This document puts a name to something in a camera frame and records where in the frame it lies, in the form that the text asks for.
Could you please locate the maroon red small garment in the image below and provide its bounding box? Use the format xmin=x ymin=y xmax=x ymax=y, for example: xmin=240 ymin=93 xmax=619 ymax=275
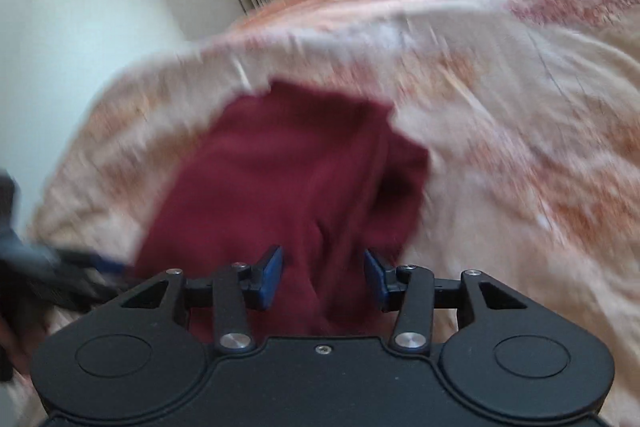
xmin=134 ymin=81 xmax=428 ymax=338

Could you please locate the floral cream orange bedspread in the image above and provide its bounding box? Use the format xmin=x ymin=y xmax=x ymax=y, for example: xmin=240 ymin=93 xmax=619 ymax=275
xmin=29 ymin=0 xmax=639 ymax=426

